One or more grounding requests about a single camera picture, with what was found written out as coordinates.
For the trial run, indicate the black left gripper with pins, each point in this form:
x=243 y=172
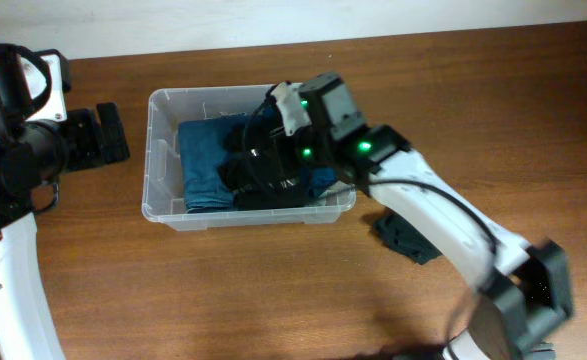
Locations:
x=89 y=138

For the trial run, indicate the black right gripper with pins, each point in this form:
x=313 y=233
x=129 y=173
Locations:
x=291 y=152

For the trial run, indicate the black garment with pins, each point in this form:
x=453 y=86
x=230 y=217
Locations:
x=246 y=195
x=398 y=235

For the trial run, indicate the blue garment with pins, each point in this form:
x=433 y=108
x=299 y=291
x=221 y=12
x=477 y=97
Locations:
x=317 y=181

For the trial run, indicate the dark blue jeans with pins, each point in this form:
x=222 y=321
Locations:
x=201 y=145

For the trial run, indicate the clear plastic storage bin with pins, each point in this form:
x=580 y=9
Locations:
x=163 y=190

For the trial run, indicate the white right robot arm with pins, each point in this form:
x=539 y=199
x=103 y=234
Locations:
x=519 y=294

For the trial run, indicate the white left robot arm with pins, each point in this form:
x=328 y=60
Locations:
x=40 y=140

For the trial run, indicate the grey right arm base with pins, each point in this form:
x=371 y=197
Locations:
x=543 y=351

